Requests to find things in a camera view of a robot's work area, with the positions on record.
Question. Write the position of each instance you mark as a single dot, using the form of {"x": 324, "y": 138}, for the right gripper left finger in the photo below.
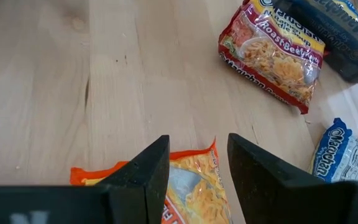
{"x": 73, "y": 205}

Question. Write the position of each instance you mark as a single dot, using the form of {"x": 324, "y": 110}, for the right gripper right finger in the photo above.
{"x": 275, "y": 202}

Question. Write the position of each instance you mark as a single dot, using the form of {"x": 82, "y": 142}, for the orange Maruchan noodle packet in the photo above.
{"x": 191, "y": 193}

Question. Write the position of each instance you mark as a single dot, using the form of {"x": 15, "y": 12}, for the red Maruchan noodle packet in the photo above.
{"x": 275, "y": 59}

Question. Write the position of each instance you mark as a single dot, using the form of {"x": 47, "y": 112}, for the grey plastic bin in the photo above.
{"x": 353, "y": 62}

